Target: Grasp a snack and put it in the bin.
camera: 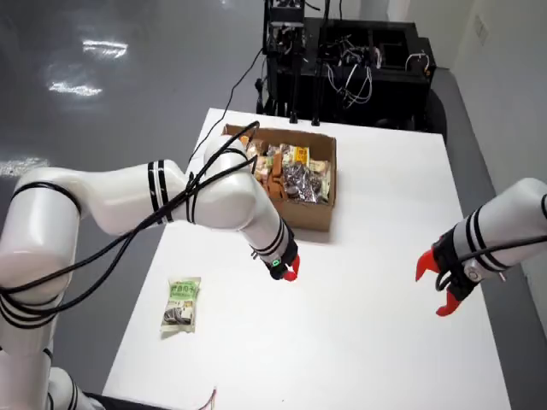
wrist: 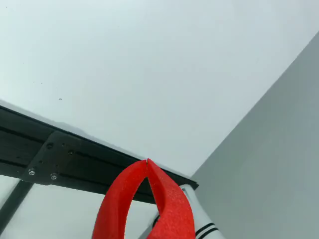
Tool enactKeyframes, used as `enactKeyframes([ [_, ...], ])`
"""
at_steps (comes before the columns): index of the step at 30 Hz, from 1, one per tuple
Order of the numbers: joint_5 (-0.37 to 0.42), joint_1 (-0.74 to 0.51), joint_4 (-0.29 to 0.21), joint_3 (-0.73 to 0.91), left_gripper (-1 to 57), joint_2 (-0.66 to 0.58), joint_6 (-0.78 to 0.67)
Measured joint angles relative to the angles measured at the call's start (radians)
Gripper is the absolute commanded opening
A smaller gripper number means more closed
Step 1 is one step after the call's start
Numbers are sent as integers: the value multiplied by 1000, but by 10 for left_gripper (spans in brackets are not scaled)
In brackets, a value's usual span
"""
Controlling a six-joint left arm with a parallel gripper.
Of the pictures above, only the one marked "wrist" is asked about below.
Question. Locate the black aluminium frame rail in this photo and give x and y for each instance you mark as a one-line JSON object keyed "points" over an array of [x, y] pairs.
{"points": [[99, 171]]}

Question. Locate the black bolted bracket plate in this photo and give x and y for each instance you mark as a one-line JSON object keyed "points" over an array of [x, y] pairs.
{"points": [[49, 159]]}

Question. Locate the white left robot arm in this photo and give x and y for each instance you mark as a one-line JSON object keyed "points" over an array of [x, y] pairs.
{"points": [[202, 219]]}

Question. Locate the black diagonal frame strut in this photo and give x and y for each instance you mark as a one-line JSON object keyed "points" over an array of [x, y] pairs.
{"points": [[12, 201]]}

